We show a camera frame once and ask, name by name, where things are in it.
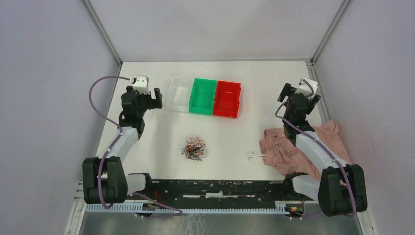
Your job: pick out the pink cloth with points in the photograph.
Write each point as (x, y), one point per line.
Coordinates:
(286, 158)

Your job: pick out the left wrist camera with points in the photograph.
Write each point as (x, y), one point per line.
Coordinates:
(140, 83)

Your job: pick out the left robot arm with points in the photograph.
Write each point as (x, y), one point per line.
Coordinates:
(104, 179)

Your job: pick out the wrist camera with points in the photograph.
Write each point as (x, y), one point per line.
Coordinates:
(307, 87)
(140, 83)

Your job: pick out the green plastic bin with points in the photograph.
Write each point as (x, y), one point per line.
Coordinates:
(202, 96)

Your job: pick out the blue cable duct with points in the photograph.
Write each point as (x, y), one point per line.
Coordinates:
(143, 208)

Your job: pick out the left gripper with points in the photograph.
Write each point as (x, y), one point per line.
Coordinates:
(148, 96)

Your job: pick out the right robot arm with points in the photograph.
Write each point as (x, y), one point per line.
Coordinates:
(341, 190)

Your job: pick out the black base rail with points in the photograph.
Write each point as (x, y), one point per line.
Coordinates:
(216, 194)

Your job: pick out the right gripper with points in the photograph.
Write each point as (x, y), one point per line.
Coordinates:
(287, 90)

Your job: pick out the clear plastic bin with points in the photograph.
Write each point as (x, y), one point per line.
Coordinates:
(178, 94)

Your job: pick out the red plastic bin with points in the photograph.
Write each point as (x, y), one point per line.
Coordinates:
(227, 99)

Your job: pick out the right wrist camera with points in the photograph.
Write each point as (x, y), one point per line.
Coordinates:
(307, 87)

